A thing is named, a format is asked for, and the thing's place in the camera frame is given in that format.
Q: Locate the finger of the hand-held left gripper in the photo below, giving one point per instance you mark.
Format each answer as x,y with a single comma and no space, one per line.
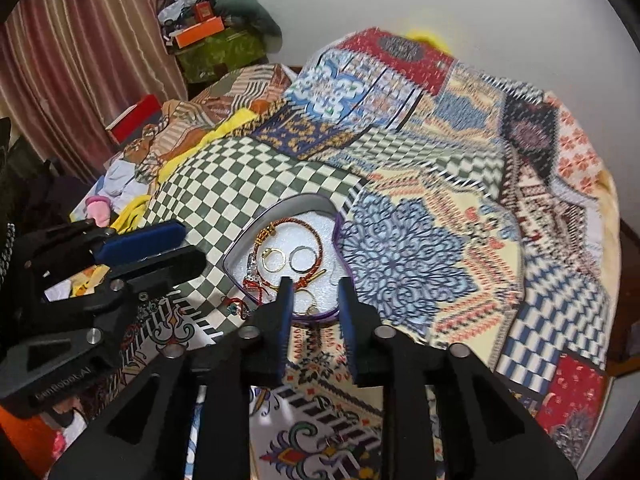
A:
165,270
140,242

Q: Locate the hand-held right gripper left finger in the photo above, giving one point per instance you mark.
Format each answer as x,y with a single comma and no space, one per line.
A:
284,320

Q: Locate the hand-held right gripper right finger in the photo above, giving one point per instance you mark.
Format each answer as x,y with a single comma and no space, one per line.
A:
350,325

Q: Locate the thin gold hoop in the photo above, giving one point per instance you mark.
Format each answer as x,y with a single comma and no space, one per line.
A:
314,307

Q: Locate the silver earring hook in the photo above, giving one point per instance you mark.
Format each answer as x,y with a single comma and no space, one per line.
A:
332,274

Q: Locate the purple heart-shaped jewelry box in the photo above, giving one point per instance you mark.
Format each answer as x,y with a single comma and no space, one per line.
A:
300,222

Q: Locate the yellow cloth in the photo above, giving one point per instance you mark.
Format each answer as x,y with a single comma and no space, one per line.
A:
132,212

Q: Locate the pink sock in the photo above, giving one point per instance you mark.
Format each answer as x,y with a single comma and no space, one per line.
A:
99,211

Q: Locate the light blue cloth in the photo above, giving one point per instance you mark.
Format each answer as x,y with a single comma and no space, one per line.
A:
125,177

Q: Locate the red and white box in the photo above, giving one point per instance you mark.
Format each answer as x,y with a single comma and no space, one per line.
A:
135,117

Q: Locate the patchwork printed blanket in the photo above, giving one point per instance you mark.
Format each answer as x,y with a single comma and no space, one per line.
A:
450,210

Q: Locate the brown striped bedsheet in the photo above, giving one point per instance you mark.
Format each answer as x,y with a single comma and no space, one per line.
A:
215,105

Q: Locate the striped brown curtain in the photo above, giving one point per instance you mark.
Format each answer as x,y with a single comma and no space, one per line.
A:
100,60

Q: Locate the green storage box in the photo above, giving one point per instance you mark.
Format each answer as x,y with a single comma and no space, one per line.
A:
220,57

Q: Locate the orange box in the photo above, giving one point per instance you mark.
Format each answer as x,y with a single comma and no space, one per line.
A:
197,32

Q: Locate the white plastic bag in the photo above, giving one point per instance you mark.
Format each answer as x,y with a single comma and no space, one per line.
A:
175,10

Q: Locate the small red box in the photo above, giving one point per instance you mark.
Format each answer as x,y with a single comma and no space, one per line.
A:
203,10

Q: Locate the dark green bundle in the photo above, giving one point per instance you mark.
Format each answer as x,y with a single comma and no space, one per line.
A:
250,12

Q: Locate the yellow plastic object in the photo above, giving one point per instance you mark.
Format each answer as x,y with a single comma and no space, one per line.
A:
430,37

